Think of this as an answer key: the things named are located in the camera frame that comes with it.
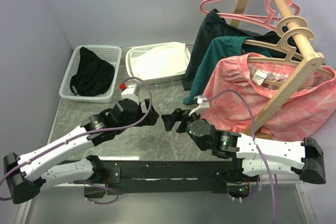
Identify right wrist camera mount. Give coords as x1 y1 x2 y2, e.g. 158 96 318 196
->
188 95 209 116

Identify white cloth in basket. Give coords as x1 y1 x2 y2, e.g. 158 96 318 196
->
129 41 191 80

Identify beige wooden hanger front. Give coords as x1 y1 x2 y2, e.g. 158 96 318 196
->
248 27 336 83

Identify green shorts on rack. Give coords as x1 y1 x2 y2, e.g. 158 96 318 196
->
183 36 271 105

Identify pink hanger front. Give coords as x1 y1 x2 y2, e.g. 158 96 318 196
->
216 0 300 31

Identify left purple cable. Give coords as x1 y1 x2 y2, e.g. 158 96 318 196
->
0 77 153 205

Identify wooden clothes rack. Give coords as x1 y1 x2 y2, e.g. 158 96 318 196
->
231 0 325 135

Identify aluminium frame rail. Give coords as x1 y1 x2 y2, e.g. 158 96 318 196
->
14 162 316 224

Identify grey plastic basket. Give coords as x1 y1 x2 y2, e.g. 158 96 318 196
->
59 45 122 103

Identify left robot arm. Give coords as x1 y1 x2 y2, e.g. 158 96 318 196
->
1 98 159 204

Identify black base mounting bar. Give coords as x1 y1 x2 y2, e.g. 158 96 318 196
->
87 161 258 194

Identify pink patterned shorts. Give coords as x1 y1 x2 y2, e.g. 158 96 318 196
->
201 53 335 141

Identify dark navy shorts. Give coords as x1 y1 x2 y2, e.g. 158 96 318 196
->
181 8 305 91

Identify white plastic basket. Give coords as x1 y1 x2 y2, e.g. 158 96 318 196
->
125 41 194 86

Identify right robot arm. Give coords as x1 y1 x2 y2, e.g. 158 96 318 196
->
162 109 326 185

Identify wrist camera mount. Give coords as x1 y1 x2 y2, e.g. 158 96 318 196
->
188 95 209 116
119 83 140 104

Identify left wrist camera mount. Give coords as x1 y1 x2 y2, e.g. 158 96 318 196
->
119 83 140 104

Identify black drawstring garment in basket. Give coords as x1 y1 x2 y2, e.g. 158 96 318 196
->
69 47 115 97

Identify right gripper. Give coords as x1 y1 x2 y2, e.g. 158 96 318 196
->
162 108 204 138

